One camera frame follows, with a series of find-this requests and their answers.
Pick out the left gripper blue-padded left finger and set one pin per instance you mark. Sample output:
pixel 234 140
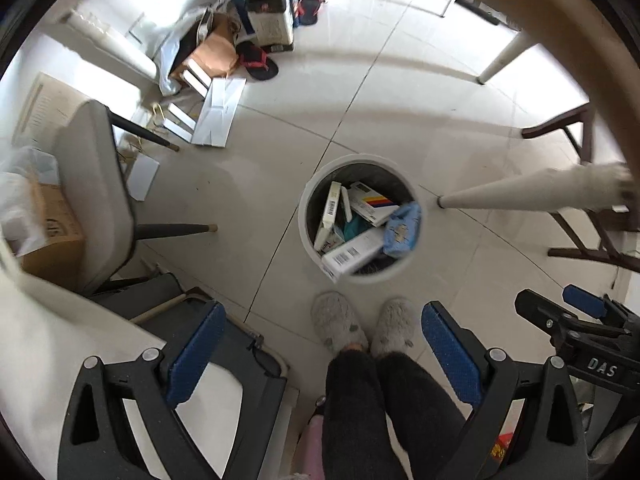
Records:
pixel 97 440

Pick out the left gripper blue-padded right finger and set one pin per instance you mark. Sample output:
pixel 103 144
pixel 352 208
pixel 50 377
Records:
pixel 525 422

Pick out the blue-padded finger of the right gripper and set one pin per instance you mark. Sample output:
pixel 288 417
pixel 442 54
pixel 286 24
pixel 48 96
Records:
pixel 584 301
pixel 546 315

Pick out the blue cartoon plastic bag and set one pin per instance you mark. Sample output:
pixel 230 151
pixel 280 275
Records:
pixel 402 230

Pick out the long white toothpaste box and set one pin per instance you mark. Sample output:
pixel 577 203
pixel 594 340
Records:
pixel 351 256

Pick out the white round trash bin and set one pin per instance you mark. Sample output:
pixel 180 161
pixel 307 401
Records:
pixel 376 172

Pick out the dark wooden chair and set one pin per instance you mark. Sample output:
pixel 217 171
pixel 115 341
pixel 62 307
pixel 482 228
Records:
pixel 578 126

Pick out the right grey fuzzy slipper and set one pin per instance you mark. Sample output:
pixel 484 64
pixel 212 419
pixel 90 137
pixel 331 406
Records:
pixel 395 328

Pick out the grey fuzzy slipper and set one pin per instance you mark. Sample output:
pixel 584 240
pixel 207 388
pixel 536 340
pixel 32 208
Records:
pixel 336 324
pixel 395 328

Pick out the white table leg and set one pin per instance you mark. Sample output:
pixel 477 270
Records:
pixel 535 192

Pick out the black trouser legs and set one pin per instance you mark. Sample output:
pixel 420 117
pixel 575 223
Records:
pixel 363 396

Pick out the left grey fuzzy slipper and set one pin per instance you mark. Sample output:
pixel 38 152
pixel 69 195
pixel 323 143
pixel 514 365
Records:
pixel 336 324

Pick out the brown cardboard box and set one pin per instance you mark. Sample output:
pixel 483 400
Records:
pixel 58 259

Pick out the green and teal snack bag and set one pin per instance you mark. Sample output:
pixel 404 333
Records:
pixel 355 227

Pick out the white box with colour stripes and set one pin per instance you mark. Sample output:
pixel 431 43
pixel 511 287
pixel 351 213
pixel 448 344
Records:
pixel 372 206

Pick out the white green flat medicine box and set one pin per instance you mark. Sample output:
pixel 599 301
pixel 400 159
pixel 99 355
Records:
pixel 337 196

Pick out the grey upholstered chair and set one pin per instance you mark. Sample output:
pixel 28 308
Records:
pixel 94 186

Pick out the white flat paper sheet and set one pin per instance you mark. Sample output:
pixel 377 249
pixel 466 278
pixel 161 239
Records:
pixel 218 111

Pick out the black red flip-flop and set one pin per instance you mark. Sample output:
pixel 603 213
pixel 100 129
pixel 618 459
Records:
pixel 256 61

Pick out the brown paper bag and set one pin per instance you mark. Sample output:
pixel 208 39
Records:
pixel 215 55

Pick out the white printed carton box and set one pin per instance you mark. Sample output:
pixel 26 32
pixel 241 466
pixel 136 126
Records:
pixel 273 24

